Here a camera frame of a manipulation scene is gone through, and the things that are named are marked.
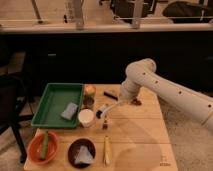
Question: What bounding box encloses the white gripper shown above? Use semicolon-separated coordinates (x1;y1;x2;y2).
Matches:
119;79;141;100

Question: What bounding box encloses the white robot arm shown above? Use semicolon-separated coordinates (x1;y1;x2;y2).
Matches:
120;58;213;133

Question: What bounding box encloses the grey sponge in tray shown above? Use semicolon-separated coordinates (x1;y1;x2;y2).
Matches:
61;103;78;120

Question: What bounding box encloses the green plastic tray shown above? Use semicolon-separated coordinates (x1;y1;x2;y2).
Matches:
31;83;84;129

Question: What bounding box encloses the brown dried food pile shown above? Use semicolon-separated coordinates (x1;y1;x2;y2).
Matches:
131;98;142;106

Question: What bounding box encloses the black rectangular block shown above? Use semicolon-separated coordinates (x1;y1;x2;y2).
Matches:
103;90;119;101

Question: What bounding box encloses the orange fruit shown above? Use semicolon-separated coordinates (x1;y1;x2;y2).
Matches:
84;85;96;97

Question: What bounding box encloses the small dark tin can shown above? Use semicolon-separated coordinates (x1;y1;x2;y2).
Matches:
83;96;94;109

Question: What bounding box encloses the metal fork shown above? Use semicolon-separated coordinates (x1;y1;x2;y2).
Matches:
102;115;108;130

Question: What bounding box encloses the white paper cup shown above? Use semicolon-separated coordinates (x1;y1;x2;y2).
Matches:
78;109;95;127

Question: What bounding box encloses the dark brown bowl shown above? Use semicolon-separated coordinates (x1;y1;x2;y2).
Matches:
68;138;96;169

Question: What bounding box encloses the grey cloth in bowl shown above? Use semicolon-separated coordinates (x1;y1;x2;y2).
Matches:
74;145;94;164

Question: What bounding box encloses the green cucumber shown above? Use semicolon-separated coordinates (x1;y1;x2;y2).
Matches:
40;131;49;160

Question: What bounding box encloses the orange bowl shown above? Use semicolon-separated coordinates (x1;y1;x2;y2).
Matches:
27;131;58;165

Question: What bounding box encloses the black chair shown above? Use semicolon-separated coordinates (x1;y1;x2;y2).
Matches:
0;75;34;163

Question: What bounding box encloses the yellow handled utensil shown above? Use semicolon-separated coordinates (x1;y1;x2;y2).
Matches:
104;136;111;166

